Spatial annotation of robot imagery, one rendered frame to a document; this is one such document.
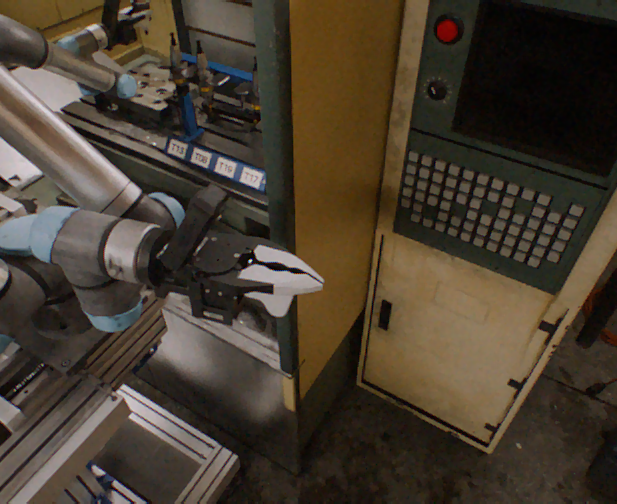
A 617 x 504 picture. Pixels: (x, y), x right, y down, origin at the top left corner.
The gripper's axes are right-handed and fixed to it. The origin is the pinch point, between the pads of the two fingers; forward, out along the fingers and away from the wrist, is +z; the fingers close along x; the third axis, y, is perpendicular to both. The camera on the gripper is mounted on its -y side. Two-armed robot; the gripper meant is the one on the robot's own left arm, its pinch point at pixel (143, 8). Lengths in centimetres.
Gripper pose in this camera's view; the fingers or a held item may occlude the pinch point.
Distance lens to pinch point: 205.4
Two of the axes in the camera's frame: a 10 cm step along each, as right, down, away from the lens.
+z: 5.4, -6.1, 5.8
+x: 8.4, 3.9, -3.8
